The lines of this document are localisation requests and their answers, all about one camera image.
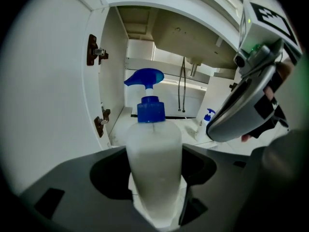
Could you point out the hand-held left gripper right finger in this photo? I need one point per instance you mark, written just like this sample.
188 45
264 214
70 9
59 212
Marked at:
222 190

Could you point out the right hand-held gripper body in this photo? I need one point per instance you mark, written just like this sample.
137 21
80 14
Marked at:
263 35

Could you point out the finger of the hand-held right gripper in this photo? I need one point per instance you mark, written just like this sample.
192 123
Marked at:
231 120

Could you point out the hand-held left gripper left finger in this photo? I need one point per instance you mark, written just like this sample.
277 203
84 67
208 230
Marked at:
84 202

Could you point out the white sink cabinet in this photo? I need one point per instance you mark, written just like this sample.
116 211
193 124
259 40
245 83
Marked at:
113 64

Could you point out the white ceramic sink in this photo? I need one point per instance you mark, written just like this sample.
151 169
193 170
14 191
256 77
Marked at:
193 40

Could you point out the person's right hand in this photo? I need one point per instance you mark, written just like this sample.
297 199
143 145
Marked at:
286 68

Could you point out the brown cabinet door hinge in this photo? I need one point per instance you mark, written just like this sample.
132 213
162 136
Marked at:
101 122
93 49
233 86

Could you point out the metal drain pipe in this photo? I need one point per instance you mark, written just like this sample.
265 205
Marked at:
193 70

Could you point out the white cabinet door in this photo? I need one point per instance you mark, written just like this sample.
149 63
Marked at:
48 69

